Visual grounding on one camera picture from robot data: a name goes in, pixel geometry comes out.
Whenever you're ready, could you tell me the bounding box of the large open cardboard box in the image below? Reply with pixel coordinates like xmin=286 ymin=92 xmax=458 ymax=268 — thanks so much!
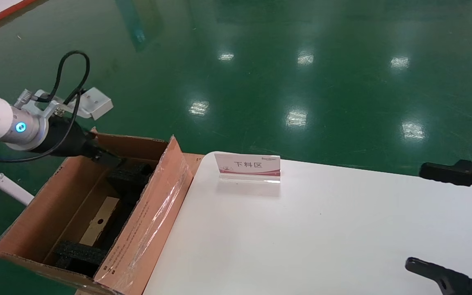
xmin=0 ymin=133 xmax=204 ymax=295

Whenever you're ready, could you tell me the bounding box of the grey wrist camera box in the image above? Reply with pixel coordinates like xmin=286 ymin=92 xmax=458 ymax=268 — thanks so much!
xmin=16 ymin=87 xmax=114 ymax=121

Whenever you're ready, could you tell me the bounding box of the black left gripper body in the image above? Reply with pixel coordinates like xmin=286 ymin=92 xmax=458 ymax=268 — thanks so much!
xmin=31 ymin=117 xmax=100 ymax=160

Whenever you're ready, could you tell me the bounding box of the small cardboard box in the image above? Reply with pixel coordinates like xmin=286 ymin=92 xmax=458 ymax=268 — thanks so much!
xmin=79 ymin=197 xmax=120 ymax=246

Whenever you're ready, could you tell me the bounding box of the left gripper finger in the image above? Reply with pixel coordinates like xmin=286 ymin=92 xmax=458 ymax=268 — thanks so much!
xmin=90 ymin=151 xmax=118 ymax=168
xmin=91 ymin=143 xmax=122 ymax=163

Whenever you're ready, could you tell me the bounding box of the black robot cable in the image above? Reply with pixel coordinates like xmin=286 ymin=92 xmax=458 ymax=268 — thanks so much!
xmin=0 ymin=50 xmax=90 ymax=163

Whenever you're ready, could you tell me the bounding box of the acrylic sign with Chinese text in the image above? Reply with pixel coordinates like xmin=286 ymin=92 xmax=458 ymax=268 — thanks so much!
xmin=214 ymin=152 xmax=281 ymax=184

